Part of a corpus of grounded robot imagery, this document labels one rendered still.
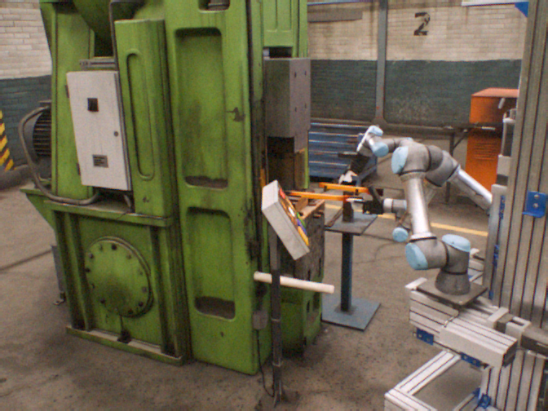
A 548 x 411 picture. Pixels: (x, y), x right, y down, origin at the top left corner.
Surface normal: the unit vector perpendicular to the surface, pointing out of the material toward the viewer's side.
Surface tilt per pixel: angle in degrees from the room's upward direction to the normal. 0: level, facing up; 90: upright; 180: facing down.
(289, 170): 90
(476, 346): 90
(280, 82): 90
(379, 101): 90
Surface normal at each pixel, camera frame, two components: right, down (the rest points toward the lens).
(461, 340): -0.76, 0.22
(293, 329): -0.41, 0.29
